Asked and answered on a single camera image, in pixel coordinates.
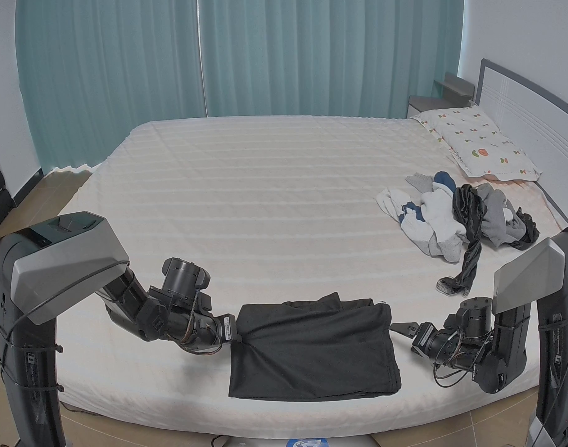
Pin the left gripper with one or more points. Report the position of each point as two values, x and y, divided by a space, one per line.
219 331

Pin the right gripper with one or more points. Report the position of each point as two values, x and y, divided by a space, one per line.
433 340

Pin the black T-shirt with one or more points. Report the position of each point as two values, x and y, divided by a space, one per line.
312 352

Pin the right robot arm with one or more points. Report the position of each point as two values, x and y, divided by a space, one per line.
530 277

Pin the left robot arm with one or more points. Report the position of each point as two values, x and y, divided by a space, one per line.
65 259

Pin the pile of clothes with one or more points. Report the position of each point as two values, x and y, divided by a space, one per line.
442 221

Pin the bed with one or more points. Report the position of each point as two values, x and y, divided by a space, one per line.
265 193

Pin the white printed pillow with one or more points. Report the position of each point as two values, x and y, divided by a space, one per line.
479 142

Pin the grey bedside table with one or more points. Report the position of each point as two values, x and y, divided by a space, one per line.
433 103

